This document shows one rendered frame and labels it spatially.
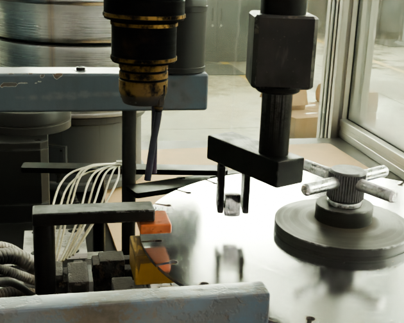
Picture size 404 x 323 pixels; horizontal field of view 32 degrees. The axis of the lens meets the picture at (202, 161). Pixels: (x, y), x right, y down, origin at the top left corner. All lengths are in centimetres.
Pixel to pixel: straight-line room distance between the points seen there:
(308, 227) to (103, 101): 26
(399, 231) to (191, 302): 26
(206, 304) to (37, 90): 39
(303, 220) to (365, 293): 11
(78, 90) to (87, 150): 50
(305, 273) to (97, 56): 70
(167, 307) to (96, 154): 86
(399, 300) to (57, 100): 39
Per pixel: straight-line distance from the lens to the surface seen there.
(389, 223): 59
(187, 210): 61
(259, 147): 51
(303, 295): 48
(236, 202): 56
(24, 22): 115
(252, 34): 49
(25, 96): 72
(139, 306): 36
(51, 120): 92
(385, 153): 150
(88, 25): 113
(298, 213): 59
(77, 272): 58
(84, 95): 72
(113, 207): 53
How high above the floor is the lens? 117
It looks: 17 degrees down
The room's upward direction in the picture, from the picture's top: 2 degrees clockwise
